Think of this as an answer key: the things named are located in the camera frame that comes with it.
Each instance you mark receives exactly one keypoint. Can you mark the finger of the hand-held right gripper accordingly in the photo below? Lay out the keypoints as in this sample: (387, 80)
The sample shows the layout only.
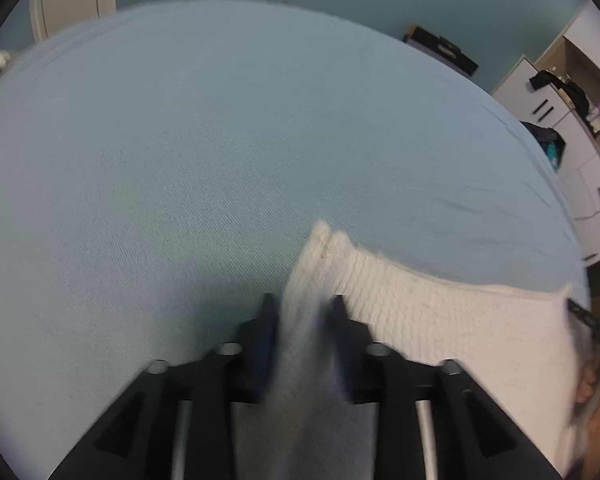
(587, 317)

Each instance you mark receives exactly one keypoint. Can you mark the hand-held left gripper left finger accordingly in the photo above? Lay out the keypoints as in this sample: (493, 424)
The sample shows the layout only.
(267, 345)

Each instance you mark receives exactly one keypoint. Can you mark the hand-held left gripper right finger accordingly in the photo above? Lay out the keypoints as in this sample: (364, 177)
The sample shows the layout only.
(342, 355)

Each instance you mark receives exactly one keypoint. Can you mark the blue and white knit sweater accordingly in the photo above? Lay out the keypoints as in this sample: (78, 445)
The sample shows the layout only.
(430, 320)

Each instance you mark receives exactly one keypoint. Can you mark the white low cabinet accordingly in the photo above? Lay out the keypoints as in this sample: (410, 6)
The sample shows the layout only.
(585, 175)

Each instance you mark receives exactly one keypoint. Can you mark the dark bag with teal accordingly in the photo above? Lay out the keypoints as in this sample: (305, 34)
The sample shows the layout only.
(547, 145)

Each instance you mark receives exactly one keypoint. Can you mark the black cloth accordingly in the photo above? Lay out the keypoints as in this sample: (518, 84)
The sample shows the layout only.
(572, 91)

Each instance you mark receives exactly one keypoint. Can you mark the black box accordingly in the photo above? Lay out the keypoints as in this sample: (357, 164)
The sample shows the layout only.
(440, 50)

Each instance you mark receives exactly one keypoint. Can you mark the white wall cabinet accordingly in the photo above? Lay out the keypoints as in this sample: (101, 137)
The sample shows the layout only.
(597, 40)

